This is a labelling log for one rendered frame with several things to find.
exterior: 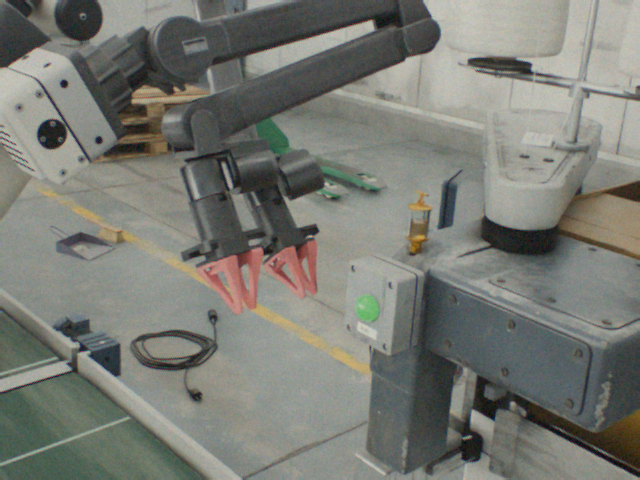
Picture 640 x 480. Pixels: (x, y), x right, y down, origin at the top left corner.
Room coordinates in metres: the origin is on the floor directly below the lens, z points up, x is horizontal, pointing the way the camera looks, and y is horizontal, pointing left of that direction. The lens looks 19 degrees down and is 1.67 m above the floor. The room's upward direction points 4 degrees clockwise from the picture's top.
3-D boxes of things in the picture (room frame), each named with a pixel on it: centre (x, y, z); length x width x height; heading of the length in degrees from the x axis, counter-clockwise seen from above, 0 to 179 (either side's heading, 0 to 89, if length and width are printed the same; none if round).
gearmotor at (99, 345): (2.53, 0.78, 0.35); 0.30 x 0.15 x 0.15; 43
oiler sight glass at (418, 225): (0.93, -0.11, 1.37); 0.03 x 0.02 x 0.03; 43
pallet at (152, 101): (6.70, 1.60, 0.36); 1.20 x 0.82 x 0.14; 129
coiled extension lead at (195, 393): (3.17, 0.46, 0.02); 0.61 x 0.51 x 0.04; 43
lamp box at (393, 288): (0.87, -0.07, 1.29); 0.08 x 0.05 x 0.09; 43
